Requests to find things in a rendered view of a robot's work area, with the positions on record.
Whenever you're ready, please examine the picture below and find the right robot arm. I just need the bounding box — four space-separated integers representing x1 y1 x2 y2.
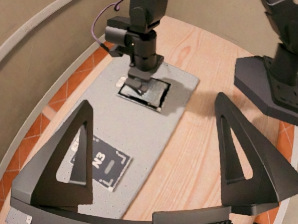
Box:
105 0 298 114

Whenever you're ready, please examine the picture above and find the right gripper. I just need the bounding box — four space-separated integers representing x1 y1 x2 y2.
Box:
109 44 165 96

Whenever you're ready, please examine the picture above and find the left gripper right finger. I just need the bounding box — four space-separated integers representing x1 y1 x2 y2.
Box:
214 92 298 205

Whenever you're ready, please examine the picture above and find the black rectangular nest frame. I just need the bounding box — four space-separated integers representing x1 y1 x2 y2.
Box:
92 134 132 192

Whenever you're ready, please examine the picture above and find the white label sign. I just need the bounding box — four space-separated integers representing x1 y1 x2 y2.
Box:
25 215 31 224
115 76 126 88
70 137 79 152

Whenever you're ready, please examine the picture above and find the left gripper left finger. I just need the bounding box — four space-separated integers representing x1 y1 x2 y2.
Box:
11 99 94 206

